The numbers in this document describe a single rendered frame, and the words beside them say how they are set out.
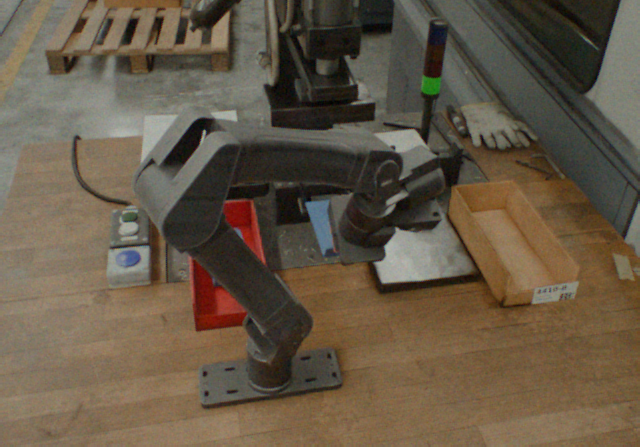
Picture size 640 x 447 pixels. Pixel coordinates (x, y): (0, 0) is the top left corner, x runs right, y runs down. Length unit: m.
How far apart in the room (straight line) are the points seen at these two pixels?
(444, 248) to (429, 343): 0.21
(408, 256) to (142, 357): 0.47
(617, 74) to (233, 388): 1.00
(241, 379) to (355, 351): 0.18
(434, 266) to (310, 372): 0.30
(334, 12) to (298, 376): 0.55
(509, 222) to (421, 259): 0.22
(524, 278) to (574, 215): 0.23
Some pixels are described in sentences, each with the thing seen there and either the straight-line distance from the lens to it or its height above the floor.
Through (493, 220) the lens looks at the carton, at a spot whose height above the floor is 0.90.
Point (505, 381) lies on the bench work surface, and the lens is 1.03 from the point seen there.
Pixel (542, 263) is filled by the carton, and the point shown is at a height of 0.91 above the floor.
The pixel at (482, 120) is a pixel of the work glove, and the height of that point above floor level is 0.92.
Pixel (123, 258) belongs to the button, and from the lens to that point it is 1.16.
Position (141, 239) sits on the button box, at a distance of 1.20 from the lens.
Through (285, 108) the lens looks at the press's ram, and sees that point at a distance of 1.12.
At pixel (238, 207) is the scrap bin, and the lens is 1.22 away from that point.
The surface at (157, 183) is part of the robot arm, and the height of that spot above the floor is 1.28.
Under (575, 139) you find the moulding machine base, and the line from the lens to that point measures 1.63.
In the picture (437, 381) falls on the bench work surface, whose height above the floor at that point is 0.90.
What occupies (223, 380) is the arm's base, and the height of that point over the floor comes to 0.91.
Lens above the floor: 1.67
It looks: 36 degrees down
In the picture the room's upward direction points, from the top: 1 degrees clockwise
